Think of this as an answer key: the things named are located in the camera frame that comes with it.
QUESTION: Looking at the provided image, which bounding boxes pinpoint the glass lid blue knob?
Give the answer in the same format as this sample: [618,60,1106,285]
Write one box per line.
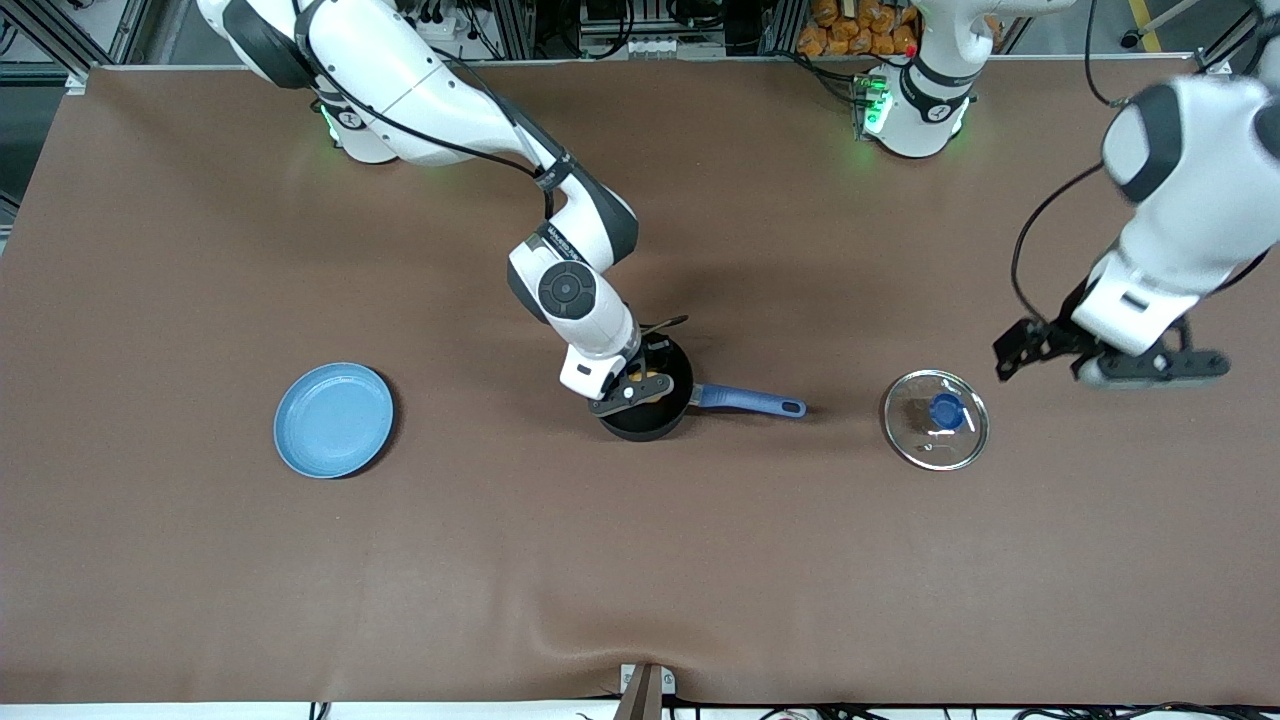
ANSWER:
[881,369,991,472]

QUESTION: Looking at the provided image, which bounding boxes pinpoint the bag of orange items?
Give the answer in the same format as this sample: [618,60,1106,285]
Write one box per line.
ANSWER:
[797,0,921,58]

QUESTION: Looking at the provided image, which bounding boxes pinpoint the metal clamp bracket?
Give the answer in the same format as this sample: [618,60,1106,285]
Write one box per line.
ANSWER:
[619,663,677,720]

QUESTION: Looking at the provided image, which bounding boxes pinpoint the black pot blue handle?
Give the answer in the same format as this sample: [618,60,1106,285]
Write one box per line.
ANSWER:
[590,332,807,442]

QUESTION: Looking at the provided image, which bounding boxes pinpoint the blue plate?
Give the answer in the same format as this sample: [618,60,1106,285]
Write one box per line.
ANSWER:
[273,362,396,480]

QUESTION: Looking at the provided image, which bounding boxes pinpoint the white power strip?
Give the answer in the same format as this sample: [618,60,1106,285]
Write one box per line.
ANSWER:
[580,35,691,59]

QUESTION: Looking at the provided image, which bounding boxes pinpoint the brown table mat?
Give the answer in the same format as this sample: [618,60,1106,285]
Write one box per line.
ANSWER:
[0,55,1280,707]

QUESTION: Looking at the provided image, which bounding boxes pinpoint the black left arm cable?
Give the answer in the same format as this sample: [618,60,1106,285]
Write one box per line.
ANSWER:
[1012,0,1136,326]

